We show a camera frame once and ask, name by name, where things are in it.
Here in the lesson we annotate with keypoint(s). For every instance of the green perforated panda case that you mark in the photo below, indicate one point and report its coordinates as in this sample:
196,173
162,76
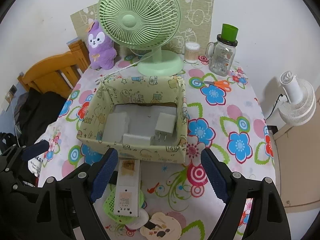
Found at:
110,204

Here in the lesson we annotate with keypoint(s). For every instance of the orange handled scissors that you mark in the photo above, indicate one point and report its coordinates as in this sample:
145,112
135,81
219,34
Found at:
223,84

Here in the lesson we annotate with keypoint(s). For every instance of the green desk fan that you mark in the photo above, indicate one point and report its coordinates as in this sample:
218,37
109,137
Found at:
146,25

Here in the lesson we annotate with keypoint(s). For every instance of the purple plush bunny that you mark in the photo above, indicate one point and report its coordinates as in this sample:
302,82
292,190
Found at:
100,47

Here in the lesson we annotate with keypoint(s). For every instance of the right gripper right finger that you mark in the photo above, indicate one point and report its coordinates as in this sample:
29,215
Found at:
267,218

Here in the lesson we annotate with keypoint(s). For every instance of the green plastic cup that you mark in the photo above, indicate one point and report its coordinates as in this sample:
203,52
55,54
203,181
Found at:
229,32

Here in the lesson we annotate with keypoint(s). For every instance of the round beige hedgehog mirror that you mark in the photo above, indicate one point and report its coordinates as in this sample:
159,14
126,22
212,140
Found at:
161,227

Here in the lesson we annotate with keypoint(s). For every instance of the white 45W charger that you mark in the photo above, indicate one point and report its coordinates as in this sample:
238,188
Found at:
165,125

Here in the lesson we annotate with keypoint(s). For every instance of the floral tablecloth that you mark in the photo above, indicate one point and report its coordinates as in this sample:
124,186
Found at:
231,124

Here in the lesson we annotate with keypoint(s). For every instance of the white power bank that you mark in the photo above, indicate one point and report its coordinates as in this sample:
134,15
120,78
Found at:
116,126

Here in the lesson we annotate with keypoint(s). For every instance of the black clothing pile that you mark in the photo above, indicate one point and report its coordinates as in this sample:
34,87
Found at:
37,113

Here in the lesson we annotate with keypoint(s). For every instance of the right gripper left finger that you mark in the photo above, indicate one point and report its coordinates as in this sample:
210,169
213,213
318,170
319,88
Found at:
67,204

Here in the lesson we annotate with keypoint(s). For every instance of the cotton swab container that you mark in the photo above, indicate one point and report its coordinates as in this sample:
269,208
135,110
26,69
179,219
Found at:
191,52

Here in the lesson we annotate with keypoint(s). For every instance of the glass mason jar mug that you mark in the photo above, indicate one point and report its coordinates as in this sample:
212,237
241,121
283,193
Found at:
221,55

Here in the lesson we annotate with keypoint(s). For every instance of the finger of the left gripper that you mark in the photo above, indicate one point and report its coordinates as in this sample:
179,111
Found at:
15,156
81,175

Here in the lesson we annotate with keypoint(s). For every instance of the wooden chair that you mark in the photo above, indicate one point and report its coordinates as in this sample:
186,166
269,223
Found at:
59,73

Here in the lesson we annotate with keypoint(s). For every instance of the yellow patterned cardboard box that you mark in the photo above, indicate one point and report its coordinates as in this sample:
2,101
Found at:
146,91

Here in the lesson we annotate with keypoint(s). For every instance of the small white charger cube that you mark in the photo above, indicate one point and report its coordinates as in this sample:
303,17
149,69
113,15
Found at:
131,139

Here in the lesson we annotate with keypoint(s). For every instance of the white oval mouse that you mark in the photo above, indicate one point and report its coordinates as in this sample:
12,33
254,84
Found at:
139,221

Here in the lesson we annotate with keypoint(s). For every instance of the white clip fan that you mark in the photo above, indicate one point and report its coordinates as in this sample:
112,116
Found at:
297,105

